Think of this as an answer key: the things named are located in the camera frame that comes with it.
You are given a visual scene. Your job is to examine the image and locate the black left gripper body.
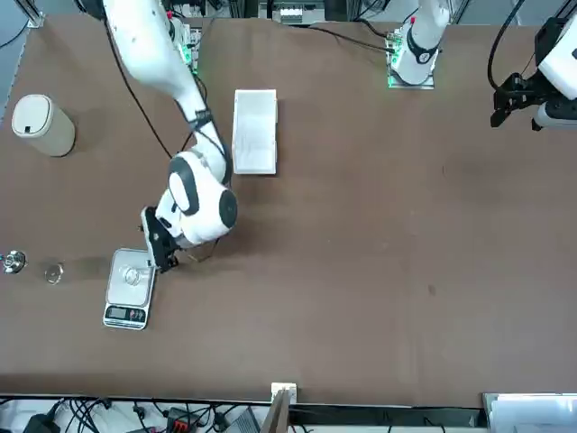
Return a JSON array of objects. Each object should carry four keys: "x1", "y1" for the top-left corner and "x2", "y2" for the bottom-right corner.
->
[{"x1": 512, "y1": 74, "x2": 549, "y2": 109}]

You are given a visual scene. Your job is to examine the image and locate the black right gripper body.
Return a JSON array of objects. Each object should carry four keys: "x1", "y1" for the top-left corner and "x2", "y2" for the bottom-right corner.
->
[{"x1": 151, "y1": 217, "x2": 178, "y2": 263}]

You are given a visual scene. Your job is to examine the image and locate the small clear measuring cup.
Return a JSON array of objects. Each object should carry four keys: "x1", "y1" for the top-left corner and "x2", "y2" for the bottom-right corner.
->
[{"x1": 117, "y1": 264, "x2": 152, "y2": 288}]

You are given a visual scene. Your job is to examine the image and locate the silver digital kitchen scale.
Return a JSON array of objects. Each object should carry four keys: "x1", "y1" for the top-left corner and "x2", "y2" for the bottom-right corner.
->
[{"x1": 102, "y1": 246, "x2": 159, "y2": 331}]

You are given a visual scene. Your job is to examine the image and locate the white rectangular tray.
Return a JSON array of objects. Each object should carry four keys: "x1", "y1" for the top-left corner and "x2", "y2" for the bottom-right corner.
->
[{"x1": 231, "y1": 88, "x2": 279, "y2": 176}]

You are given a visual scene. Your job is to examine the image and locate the tall clear bottle metal cap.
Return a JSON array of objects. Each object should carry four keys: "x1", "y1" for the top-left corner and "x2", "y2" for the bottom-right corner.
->
[{"x1": 0, "y1": 248, "x2": 67, "y2": 286}]

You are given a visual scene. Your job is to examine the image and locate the black red power socket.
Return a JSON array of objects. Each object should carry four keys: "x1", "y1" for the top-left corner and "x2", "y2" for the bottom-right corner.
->
[{"x1": 164, "y1": 407, "x2": 193, "y2": 432}]

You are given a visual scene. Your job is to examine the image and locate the cream lidded waste bin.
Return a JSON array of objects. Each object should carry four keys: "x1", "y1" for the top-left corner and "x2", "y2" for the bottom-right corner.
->
[{"x1": 11, "y1": 94, "x2": 77, "y2": 158}]

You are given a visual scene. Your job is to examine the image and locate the grey power adapter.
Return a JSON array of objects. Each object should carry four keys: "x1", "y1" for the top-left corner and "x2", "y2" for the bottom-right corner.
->
[{"x1": 224, "y1": 407, "x2": 261, "y2": 433}]

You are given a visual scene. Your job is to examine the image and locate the black power adapter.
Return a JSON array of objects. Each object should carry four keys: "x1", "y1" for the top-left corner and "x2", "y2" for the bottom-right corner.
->
[{"x1": 23, "y1": 410, "x2": 62, "y2": 433}]

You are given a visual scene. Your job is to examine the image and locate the grey power strip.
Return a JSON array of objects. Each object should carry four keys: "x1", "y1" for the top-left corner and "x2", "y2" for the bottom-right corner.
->
[{"x1": 278, "y1": 3, "x2": 319, "y2": 24}]

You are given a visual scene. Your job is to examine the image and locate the grey metal plate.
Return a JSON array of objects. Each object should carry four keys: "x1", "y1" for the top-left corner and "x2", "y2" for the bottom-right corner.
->
[{"x1": 481, "y1": 391, "x2": 577, "y2": 433}]

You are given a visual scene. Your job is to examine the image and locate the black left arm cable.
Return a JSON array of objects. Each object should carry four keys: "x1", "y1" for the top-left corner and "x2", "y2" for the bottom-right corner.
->
[{"x1": 489, "y1": 0, "x2": 542, "y2": 91}]

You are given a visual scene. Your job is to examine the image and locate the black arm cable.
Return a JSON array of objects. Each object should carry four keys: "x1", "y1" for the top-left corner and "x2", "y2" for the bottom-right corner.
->
[
  {"x1": 489, "y1": 0, "x2": 542, "y2": 91},
  {"x1": 105, "y1": 26, "x2": 175, "y2": 159}
]

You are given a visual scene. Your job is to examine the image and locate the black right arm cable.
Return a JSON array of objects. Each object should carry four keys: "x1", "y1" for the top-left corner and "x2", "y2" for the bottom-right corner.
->
[{"x1": 105, "y1": 26, "x2": 175, "y2": 159}]

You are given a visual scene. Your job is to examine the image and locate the white edge bracket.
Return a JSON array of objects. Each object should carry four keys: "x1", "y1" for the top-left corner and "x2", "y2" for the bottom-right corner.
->
[{"x1": 270, "y1": 382, "x2": 299, "y2": 405}]

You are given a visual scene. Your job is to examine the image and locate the black cable on table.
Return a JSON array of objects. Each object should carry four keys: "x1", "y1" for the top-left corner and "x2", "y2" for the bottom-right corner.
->
[{"x1": 288, "y1": 22, "x2": 393, "y2": 51}]

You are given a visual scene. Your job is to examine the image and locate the brown wooden post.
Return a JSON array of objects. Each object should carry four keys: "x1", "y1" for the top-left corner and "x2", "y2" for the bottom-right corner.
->
[{"x1": 260, "y1": 388, "x2": 290, "y2": 433}]

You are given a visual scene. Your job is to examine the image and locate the aluminium frame stand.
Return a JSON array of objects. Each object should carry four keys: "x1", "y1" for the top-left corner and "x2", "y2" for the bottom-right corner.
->
[{"x1": 17, "y1": 0, "x2": 47, "y2": 29}]

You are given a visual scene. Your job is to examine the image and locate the black table edge rail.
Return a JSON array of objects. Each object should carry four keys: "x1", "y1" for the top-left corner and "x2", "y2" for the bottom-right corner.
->
[{"x1": 288, "y1": 402, "x2": 484, "y2": 428}]

